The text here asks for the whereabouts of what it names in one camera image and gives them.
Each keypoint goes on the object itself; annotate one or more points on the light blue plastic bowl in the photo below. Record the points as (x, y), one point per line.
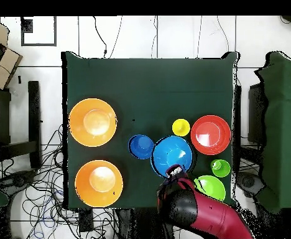
(171, 151)

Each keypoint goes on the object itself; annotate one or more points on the orange plastic bowl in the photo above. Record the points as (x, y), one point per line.
(92, 122)
(95, 194)

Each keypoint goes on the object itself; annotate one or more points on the dark blue plastic bowl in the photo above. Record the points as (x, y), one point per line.
(140, 147)

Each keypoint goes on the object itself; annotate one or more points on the black box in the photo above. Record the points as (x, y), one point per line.
(256, 114)

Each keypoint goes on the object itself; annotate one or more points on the green plastic cup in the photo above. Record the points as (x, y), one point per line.
(220, 168)

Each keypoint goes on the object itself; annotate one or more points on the black stand frame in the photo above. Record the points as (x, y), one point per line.
(34, 112)

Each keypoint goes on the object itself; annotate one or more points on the dark green tablecloth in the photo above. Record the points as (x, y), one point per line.
(148, 87)

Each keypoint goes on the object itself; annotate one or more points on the black square floor frame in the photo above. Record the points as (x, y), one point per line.
(22, 32)

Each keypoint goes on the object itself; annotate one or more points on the black equipment base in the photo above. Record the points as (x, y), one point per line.
(248, 183)
(18, 180)

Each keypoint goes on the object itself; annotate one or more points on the green plastic bowl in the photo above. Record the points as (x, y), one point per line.
(211, 186)

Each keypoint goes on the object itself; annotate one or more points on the red plastic bowl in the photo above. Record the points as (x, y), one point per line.
(210, 134)

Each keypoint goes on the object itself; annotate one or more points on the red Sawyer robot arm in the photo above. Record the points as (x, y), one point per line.
(205, 214)

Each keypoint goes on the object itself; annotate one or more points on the yellow plastic cup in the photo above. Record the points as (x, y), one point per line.
(181, 127)

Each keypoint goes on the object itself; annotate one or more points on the black power adapter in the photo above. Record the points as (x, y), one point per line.
(85, 220)

